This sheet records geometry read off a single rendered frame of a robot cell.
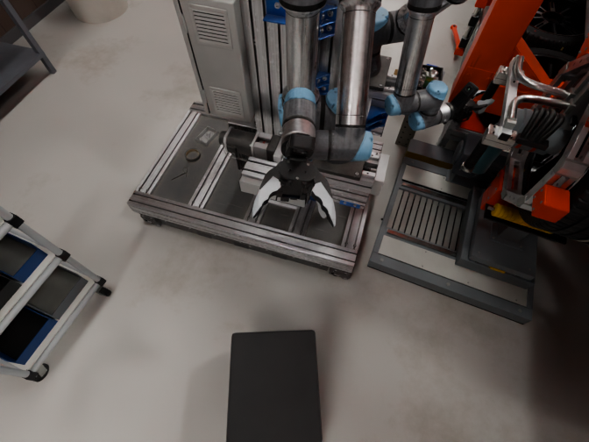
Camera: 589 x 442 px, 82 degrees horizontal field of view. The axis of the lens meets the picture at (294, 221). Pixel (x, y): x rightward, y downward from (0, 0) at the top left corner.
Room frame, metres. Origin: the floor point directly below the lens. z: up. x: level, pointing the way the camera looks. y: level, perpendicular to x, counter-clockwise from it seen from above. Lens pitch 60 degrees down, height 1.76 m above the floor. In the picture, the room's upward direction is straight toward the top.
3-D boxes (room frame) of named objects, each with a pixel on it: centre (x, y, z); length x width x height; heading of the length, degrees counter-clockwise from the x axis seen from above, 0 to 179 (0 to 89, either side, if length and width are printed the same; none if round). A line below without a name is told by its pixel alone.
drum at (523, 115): (0.92, -0.88, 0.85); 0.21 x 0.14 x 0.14; 67
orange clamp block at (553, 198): (0.60, -0.83, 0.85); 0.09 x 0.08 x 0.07; 157
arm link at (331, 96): (0.86, -0.15, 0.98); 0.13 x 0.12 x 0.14; 87
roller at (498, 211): (0.74, -0.99, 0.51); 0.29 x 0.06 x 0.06; 67
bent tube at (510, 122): (0.85, -0.79, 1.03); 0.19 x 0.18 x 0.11; 67
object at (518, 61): (1.03, -0.87, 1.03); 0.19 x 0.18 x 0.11; 67
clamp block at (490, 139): (0.81, -0.69, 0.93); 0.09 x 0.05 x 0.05; 67
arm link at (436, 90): (1.02, -0.50, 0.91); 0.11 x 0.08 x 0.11; 104
